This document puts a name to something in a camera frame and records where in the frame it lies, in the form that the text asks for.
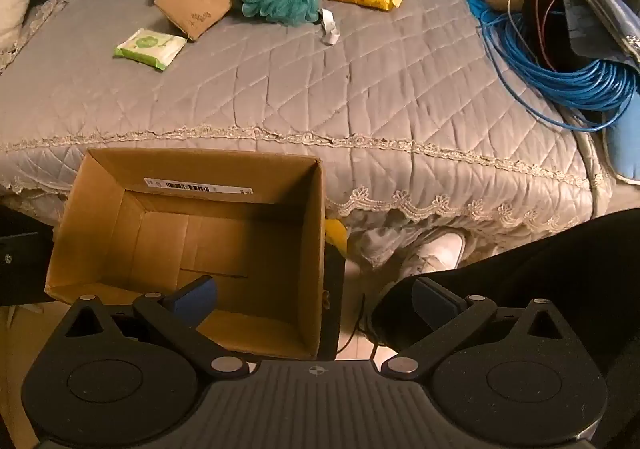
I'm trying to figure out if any grey quilted bedspread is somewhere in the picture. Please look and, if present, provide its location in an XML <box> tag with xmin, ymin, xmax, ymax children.
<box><xmin>0</xmin><ymin>0</ymin><xmax>613</xmax><ymax>280</ymax></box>

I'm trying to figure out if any yellow plastic item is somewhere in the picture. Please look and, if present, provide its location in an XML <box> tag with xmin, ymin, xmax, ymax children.
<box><xmin>325</xmin><ymin>218</ymin><xmax>348</xmax><ymax>260</ymax></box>

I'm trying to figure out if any brown drawstring pouch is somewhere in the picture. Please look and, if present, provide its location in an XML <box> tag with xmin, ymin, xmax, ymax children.
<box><xmin>152</xmin><ymin>0</ymin><xmax>238</xmax><ymax>42</ymax></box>

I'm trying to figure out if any thin red cable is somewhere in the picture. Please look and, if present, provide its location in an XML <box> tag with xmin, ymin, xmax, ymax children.
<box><xmin>530</xmin><ymin>0</ymin><xmax>557</xmax><ymax>70</ymax></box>

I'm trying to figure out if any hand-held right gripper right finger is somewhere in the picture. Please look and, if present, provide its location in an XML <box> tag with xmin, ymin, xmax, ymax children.
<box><xmin>381</xmin><ymin>277</ymin><xmax>576</xmax><ymax>376</ymax></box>

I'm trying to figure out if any person's black trouser leg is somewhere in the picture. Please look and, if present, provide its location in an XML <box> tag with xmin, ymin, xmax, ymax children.
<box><xmin>372</xmin><ymin>209</ymin><xmax>640</xmax><ymax>449</ymax></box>

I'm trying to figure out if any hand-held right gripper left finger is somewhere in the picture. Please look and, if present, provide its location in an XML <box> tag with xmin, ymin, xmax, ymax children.
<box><xmin>50</xmin><ymin>275</ymin><xmax>251</xmax><ymax>377</ymax></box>

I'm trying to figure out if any blue cable coil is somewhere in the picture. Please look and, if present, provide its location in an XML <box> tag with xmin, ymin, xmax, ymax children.
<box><xmin>465</xmin><ymin>0</ymin><xmax>640</xmax><ymax>132</ymax></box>

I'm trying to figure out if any green wet wipes packet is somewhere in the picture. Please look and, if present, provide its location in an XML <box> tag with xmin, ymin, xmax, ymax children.
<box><xmin>114</xmin><ymin>28</ymin><xmax>188</xmax><ymax>71</ymax></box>

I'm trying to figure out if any white shoe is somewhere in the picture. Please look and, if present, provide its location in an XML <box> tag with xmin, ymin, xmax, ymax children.
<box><xmin>400</xmin><ymin>231</ymin><xmax>468</xmax><ymax>277</ymax></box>

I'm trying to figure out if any brown cardboard box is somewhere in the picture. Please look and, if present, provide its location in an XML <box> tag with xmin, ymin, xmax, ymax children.
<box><xmin>44</xmin><ymin>148</ymin><xmax>327</xmax><ymax>362</ymax></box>

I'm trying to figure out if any small blue cushion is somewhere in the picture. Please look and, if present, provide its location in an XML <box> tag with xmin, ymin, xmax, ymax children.
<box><xmin>602</xmin><ymin>94</ymin><xmax>640</xmax><ymax>185</ymax></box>

